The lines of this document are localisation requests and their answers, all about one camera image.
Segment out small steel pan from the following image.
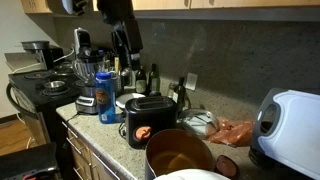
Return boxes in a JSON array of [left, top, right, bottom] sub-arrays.
[[43, 80, 67, 93]]

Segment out white round plate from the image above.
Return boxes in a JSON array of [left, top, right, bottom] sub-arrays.
[[115, 92, 147, 111]]

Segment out wooden lower cabinet drawers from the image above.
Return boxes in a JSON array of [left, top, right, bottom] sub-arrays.
[[60, 120, 125, 180]]

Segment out wooden upper cabinets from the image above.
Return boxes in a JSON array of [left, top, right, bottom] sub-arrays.
[[20, 0, 320, 15]]

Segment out white black countertop appliance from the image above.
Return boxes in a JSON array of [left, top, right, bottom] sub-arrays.
[[73, 27, 92, 56]]

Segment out black glass jar blender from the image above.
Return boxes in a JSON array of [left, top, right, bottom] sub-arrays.
[[72, 49, 107, 115]]

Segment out green glass wine bottle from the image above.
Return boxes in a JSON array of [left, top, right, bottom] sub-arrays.
[[147, 63, 162, 97]]

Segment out white gray cutting board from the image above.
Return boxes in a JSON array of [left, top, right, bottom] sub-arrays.
[[249, 87, 320, 180]]

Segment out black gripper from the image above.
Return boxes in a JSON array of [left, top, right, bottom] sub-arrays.
[[110, 19, 144, 72]]

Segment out black toaster power cord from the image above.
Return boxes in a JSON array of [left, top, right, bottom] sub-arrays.
[[118, 121, 128, 139]]

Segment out dark wine bottle cream label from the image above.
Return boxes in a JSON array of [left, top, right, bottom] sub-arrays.
[[134, 64, 148, 95]]

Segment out black silver coffee maker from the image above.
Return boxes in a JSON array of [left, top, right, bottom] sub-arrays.
[[20, 40, 65, 71]]

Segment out white wall outlet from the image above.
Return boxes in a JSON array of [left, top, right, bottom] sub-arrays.
[[184, 72, 199, 92]]

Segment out black two-slot toaster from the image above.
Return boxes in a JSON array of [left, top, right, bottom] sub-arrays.
[[124, 95, 179, 150]]

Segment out blue translucent water bottle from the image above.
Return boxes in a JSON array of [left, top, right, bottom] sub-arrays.
[[95, 71, 118, 125]]

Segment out orange plastic bag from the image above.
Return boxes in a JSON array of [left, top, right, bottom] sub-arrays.
[[206, 116, 255, 148]]

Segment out dark olive oil bottle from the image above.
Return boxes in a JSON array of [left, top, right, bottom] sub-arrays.
[[172, 76, 187, 117]]

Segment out gray pot copper interior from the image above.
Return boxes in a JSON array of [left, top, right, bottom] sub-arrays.
[[144, 128, 215, 180]]

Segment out black electric stove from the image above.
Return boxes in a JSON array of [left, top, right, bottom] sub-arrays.
[[5, 64, 85, 148]]

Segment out round black orange lid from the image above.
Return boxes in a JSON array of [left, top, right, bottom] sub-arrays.
[[214, 154, 241, 180]]

